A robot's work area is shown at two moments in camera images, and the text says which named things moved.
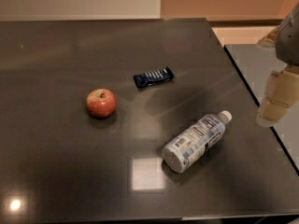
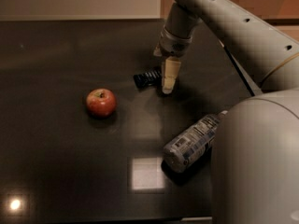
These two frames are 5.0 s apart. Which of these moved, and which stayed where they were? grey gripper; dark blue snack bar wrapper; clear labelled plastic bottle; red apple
Moved: grey gripper
Stayed: red apple; clear labelled plastic bottle; dark blue snack bar wrapper
